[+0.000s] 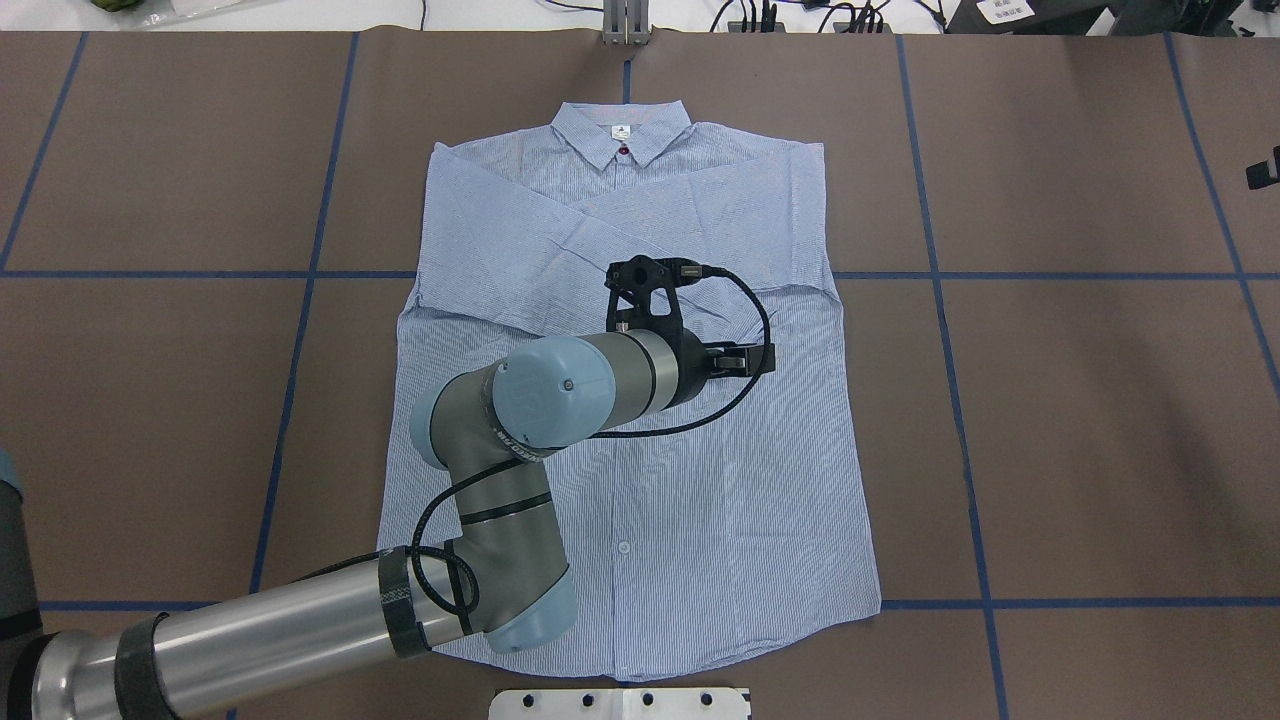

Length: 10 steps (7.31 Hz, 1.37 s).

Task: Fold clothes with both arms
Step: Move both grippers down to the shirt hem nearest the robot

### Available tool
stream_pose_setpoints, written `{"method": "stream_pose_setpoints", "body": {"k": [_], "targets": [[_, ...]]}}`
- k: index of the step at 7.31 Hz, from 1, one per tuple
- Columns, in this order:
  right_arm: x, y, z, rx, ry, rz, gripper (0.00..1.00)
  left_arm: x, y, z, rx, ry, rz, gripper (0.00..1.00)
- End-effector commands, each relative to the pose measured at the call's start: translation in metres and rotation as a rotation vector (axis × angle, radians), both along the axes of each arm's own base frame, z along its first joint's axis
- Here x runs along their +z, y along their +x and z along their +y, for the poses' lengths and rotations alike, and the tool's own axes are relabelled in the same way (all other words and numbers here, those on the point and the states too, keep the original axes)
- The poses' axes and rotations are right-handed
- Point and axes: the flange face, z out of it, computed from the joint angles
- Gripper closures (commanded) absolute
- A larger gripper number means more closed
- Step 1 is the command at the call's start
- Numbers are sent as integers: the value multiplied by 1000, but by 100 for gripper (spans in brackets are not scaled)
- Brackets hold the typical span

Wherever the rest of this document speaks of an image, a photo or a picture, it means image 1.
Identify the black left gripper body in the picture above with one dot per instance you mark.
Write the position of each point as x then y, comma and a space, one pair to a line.
691, 368

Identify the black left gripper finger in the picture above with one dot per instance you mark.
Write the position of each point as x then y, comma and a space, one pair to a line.
727, 360

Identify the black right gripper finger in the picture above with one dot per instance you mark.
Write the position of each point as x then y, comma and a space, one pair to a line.
1265, 173

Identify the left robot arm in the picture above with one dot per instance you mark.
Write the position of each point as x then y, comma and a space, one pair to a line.
479, 551

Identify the clear plastic bag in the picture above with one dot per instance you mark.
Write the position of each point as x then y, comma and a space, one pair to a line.
159, 13

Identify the green folded cloth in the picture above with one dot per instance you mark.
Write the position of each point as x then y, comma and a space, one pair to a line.
116, 6

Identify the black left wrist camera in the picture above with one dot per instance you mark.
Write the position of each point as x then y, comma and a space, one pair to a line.
643, 293

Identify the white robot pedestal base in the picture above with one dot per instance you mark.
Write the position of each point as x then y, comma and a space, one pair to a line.
623, 703

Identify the aluminium frame post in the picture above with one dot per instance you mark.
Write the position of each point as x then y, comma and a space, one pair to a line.
626, 22

